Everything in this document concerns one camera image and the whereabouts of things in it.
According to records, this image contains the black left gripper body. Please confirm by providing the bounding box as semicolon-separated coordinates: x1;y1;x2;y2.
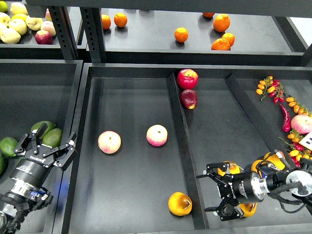
9;145;52;188

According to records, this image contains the cherry tomato bunch upper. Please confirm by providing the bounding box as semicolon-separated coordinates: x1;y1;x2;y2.
256;76;284;103

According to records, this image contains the white label card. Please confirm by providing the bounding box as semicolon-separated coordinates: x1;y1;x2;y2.
299;132;312;150

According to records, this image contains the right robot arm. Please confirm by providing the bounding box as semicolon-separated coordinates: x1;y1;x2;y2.
197;150;312;221

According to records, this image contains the black middle tray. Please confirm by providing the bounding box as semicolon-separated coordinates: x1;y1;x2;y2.
62;63;312;234

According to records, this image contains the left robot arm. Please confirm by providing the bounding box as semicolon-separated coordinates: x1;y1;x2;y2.
0;122;77;234

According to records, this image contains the pink apple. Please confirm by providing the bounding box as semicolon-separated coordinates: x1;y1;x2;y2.
97;131;121;154
146;124;168;147

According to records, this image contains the pale pear front left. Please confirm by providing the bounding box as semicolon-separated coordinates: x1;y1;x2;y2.
0;28;21;44

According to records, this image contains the yellow green apple shelf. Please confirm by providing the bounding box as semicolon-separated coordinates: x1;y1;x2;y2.
25;16;43;31

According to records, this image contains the pale apple on shelf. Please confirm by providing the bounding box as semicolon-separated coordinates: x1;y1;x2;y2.
8;19;27;36

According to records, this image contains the black tray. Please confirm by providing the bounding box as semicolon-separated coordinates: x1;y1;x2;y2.
0;59;84;234
62;63;312;234

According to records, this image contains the black left tray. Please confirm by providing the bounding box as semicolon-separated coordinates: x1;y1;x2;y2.
0;59;84;234

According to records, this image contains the green avocado left edge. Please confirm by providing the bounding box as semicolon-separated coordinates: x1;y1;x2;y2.
0;153;7;175

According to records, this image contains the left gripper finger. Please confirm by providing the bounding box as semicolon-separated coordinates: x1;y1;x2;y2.
13;122;48;156
42;132;77;171

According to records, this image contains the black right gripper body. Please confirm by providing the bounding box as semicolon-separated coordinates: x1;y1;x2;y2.
218;172;265;205

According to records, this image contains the green avocado far left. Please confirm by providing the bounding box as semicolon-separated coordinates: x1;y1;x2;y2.
0;136;18;157

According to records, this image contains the yellow pear middle hidden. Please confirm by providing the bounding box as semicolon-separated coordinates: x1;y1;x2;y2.
251;159;264;176

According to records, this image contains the red apple on shelf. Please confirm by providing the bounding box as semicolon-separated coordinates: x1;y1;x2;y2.
35;30;53;45

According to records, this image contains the red chili pepper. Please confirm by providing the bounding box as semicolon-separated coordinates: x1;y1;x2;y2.
279;104;291;132

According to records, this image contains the dark red apple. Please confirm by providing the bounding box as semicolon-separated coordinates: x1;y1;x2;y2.
180;89;198;110

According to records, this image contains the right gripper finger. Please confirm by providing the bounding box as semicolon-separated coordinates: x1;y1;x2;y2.
204;194;244;221
196;162;230;188

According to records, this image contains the orange on shelf front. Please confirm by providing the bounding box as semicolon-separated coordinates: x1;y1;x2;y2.
211;38;231;51

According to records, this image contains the black shelf rack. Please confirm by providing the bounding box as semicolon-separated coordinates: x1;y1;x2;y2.
0;7;312;67

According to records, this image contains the green avocado upper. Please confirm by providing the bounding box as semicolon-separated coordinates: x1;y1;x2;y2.
30;120;56;139

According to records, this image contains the black divider left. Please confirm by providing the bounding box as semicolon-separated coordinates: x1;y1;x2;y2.
166;73;209;230

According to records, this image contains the orange cherry tomato string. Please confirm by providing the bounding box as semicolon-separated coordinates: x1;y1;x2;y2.
285;95;312;117

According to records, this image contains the dark green avocado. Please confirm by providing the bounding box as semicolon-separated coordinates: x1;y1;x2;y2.
16;157;24;166

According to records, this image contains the pink apple right edge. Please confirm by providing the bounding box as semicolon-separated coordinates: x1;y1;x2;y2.
291;115;312;135

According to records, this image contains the peach on shelf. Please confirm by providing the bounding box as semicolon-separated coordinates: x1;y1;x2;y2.
40;21;56;37

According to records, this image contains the cherry tomato bunch lower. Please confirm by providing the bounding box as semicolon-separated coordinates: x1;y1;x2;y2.
279;130;312;167

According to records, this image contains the yellow lemon on shelf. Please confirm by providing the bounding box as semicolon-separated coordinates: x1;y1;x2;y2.
11;13;27;22

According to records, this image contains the cherry tomato bunch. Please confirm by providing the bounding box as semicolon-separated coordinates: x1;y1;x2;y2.
279;130;312;167
256;76;284;103

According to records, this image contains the yellow pear bottom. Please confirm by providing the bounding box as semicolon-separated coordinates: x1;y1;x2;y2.
239;203;258;217

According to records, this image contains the pink apple left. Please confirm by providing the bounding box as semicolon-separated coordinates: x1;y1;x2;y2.
97;131;121;154

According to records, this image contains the bright red apple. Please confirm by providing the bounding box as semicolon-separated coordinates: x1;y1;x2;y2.
177;69;199;90

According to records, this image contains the pink apple centre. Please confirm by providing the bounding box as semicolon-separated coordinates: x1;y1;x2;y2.
146;124;168;147

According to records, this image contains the pale pear top shelf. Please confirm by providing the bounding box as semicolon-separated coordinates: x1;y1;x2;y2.
10;2;28;15

